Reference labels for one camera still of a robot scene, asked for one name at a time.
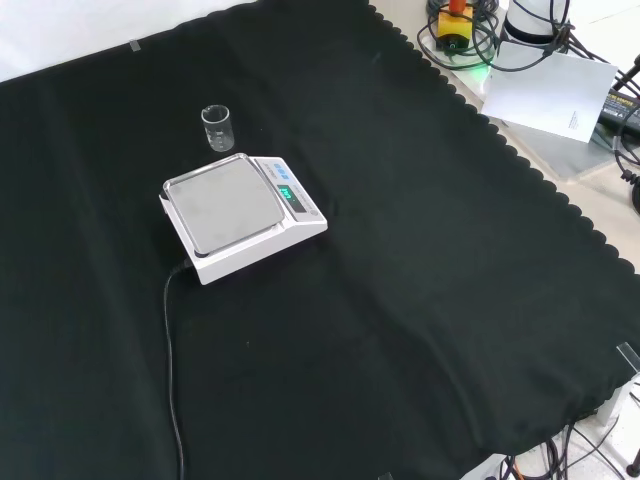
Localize black bench cloth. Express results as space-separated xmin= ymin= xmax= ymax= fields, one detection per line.
xmin=0 ymin=0 xmax=640 ymax=480

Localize small clear glass beaker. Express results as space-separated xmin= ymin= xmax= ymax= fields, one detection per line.
xmin=200 ymin=104 xmax=235 ymax=153

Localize black power adapter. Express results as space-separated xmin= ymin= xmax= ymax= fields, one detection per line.
xmin=598 ymin=86 xmax=640 ymax=137

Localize white paper sheet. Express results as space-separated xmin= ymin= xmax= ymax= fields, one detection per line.
xmin=480 ymin=40 xmax=620 ymax=145

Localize clear tape strip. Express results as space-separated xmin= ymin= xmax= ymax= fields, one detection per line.
xmin=615 ymin=341 xmax=640 ymax=374

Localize black coiled cable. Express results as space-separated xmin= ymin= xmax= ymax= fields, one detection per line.
xmin=611 ymin=114 xmax=640 ymax=217

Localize yellow stop button box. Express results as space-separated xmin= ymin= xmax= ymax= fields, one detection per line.
xmin=434 ymin=0 xmax=474 ymax=53

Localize black cable bundle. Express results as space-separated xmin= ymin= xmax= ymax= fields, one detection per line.
xmin=416 ymin=0 xmax=609 ymax=73

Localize black balance power cable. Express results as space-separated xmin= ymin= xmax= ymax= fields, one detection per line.
xmin=162 ymin=259 xmax=192 ymax=480

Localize black and orange floor cables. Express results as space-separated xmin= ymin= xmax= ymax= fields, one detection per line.
xmin=497 ymin=414 xmax=632 ymax=480

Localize white electronic balance steel pan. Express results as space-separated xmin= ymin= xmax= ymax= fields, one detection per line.
xmin=159 ymin=152 xmax=329 ymax=287

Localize black tripod leg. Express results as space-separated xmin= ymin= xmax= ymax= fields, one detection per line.
xmin=612 ymin=63 xmax=640 ymax=93

